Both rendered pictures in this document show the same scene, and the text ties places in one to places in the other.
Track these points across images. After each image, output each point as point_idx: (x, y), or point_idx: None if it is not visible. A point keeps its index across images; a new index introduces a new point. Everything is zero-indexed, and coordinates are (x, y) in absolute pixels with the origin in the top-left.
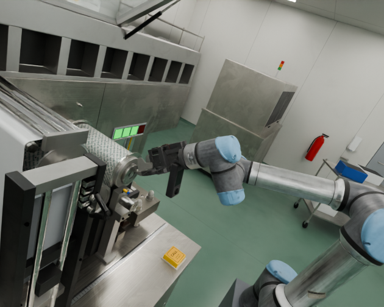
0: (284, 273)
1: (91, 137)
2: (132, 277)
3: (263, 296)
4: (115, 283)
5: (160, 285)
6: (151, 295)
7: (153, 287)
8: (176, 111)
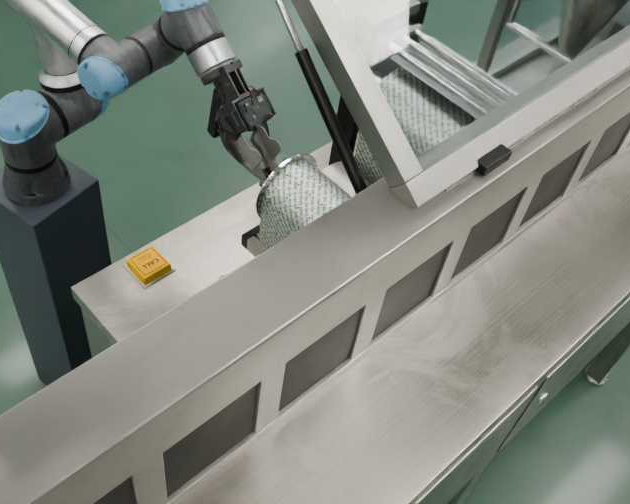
0: (30, 102)
1: None
2: (233, 245)
3: (81, 110)
4: None
5: (192, 230)
6: (210, 220)
7: (203, 229)
8: None
